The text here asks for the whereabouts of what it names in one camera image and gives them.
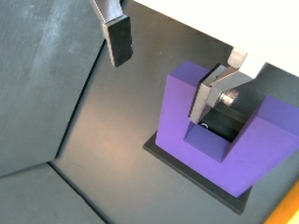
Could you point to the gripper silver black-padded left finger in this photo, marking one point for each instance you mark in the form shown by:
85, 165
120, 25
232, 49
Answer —
116, 30

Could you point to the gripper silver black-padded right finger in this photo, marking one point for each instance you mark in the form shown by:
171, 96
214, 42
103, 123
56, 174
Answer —
218, 85

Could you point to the purple U-shaped block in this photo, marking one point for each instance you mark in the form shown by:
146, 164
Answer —
234, 165

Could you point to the black L-shaped fixture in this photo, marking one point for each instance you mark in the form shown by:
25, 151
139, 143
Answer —
194, 152

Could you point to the yellow long block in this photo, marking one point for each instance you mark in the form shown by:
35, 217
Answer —
286, 213

